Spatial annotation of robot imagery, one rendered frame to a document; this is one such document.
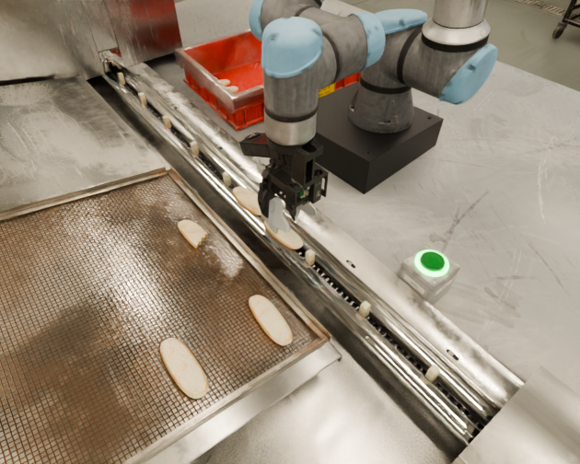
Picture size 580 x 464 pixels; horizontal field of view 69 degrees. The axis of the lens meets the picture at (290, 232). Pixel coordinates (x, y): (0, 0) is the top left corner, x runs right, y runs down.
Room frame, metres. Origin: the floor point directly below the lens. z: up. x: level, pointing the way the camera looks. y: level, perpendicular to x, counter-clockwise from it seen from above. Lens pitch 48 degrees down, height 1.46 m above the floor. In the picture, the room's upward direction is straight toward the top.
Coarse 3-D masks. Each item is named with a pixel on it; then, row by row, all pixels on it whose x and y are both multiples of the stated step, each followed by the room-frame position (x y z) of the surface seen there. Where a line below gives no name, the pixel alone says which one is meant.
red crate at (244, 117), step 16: (256, 64) 1.29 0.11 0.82; (192, 80) 1.14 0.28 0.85; (240, 80) 1.19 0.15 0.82; (256, 80) 1.19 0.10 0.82; (352, 80) 1.16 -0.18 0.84; (208, 96) 1.05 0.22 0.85; (224, 112) 0.99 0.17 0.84; (240, 112) 0.94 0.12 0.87; (256, 112) 0.97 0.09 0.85; (240, 128) 0.93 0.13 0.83
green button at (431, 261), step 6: (426, 252) 0.45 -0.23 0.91; (432, 252) 0.45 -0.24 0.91; (426, 258) 0.44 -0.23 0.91; (432, 258) 0.44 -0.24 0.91; (438, 258) 0.44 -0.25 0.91; (426, 264) 0.43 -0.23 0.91; (432, 264) 0.43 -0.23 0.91; (438, 264) 0.43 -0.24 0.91; (444, 264) 0.43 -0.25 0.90; (432, 270) 0.42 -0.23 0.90; (438, 270) 0.42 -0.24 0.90
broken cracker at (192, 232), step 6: (180, 222) 0.53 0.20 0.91; (186, 222) 0.52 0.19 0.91; (192, 222) 0.53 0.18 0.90; (180, 228) 0.51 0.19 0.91; (186, 228) 0.51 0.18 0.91; (192, 228) 0.51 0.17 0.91; (198, 228) 0.51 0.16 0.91; (186, 234) 0.49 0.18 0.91; (192, 234) 0.49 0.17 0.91; (198, 234) 0.49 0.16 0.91; (204, 234) 0.50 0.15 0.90; (192, 240) 0.48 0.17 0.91; (198, 240) 0.48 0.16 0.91
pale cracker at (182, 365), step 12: (168, 348) 0.27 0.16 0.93; (180, 348) 0.27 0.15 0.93; (168, 360) 0.25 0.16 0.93; (180, 360) 0.25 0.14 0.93; (192, 360) 0.25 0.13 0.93; (180, 372) 0.23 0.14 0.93; (192, 372) 0.23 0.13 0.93; (180, 384) 0.22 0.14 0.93; (192, 384) 0.22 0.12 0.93; (204, 384) 0.22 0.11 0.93; (192, 396) 0.20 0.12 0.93
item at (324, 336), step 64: (192, 192) 0.62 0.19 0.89; (192, 256) 0.45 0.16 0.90; (256, 256) 0.45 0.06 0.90; (0, 320) 0.30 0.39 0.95; (64, 320) 0.30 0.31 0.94; (128, 320) 0.31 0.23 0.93; (192, 320) 0.32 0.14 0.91; (0, 384) 0.21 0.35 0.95; (64, 384) 0.21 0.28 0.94; (128, 384) 0.22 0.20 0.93; (256, 384) 0.22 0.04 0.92; (128, 448) 0.14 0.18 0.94
